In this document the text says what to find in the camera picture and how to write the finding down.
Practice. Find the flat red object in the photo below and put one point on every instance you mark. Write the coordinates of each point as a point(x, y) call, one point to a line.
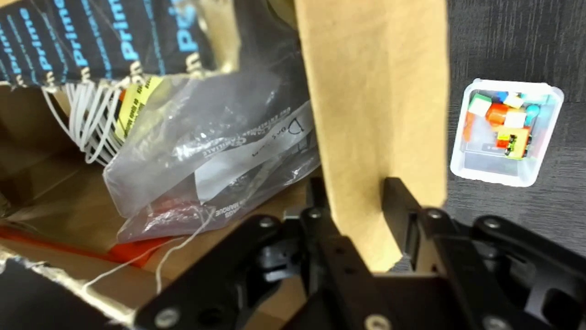
point(131, 249)

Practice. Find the green toy block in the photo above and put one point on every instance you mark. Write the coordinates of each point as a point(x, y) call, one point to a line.
point(481, 97)

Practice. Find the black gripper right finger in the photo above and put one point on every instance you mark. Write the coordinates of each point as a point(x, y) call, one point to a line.
point(488, 268)

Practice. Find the clear plastic bin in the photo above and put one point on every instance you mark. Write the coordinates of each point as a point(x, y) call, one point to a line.
point(501, 167)

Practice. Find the red toy block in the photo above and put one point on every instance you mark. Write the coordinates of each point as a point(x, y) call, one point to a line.
point(497, 114)

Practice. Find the beige toy block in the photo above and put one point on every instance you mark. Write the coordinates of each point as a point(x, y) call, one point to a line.
point(515, 119)

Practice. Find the orange toy block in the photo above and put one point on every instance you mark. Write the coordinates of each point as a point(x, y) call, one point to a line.
point(515, 141)

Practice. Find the brown cardboard box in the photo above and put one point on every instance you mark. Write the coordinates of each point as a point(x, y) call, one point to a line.
point(378, 121)

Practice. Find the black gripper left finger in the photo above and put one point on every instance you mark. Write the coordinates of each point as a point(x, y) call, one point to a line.
point(294, 275)

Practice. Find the yellow label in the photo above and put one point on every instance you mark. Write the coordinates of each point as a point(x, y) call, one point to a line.
point(138, 101)

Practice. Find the clear plastic bag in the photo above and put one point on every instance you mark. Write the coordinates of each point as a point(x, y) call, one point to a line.
point(213, 139)

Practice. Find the black Prime packing tape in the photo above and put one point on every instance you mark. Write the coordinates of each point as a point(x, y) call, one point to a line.
point(92, 37)

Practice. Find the cyan toy block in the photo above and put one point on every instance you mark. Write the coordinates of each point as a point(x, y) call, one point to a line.
point(534, 112)

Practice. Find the black storage box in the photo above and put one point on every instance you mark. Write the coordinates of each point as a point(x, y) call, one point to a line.
point(37, 304)

